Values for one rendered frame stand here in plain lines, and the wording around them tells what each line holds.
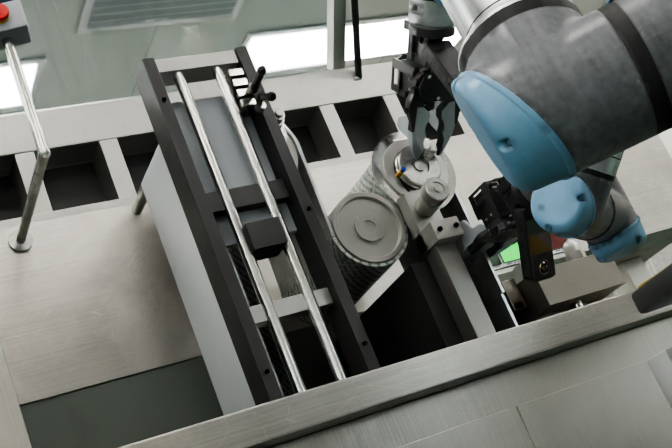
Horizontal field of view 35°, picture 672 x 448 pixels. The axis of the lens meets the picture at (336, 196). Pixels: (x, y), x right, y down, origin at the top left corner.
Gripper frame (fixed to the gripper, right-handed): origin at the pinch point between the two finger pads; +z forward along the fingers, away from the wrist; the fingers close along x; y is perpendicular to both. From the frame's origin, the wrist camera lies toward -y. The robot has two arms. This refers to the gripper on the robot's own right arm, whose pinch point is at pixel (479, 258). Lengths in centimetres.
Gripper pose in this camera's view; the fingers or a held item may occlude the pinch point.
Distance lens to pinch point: 173.1
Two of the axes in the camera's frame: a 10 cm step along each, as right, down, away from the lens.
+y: -3.7, -8.6, 3.4
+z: -3.6, 4.7, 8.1
